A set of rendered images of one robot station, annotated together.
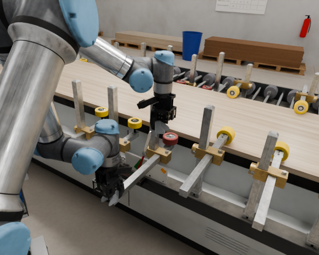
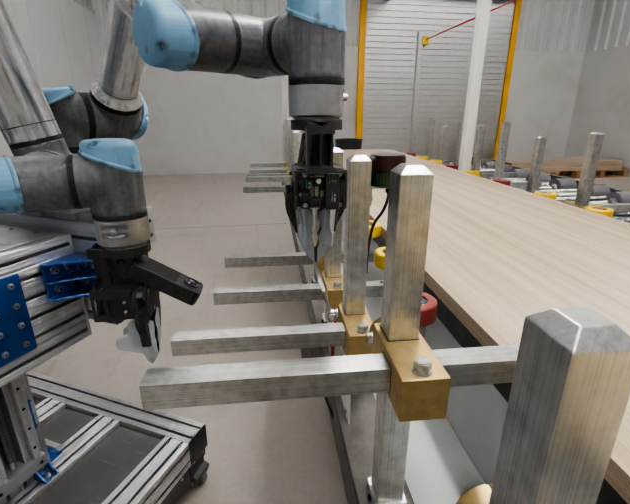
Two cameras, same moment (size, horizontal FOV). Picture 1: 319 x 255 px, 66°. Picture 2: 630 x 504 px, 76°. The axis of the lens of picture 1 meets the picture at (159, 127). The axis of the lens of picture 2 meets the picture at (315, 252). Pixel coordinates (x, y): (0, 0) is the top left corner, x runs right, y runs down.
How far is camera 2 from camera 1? 82 cm
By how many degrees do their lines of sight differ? 50
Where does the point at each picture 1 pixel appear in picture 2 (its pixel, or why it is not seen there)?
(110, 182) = (110, 287)
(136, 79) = (136, 22)
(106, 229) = (327, 485)
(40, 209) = not seen: hidden behind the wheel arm
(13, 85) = not seen: outside the picture
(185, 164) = (469, 419)
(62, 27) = not seen: outside the picture
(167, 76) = (300, 57)
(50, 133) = (4, 124)
